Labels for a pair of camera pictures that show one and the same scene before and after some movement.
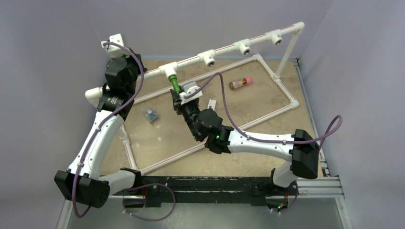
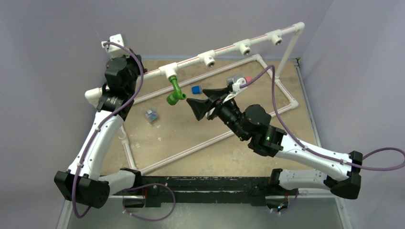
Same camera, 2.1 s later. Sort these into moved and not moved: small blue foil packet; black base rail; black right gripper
Moved: black right gripper
Not moved: black base rail; small blue foil packet
